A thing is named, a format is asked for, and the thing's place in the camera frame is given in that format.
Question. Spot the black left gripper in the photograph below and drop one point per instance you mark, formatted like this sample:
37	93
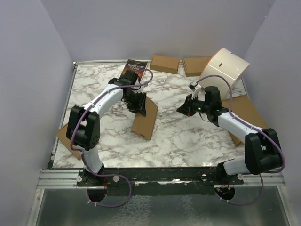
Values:
139	106

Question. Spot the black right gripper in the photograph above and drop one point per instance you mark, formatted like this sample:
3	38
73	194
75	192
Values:
186	108

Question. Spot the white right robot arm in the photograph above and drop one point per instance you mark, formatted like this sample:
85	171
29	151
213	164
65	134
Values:
262	148

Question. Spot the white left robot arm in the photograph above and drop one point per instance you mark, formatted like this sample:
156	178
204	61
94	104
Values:
83	128

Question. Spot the Three Days To See book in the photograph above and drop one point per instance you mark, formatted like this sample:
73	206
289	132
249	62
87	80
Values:
135	65

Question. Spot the white cylindrical drum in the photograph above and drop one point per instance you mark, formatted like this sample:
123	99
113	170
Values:
225	69

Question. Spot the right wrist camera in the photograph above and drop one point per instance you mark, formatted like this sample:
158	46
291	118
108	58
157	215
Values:
195	88

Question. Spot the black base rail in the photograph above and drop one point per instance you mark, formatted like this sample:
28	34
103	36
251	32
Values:
156	181

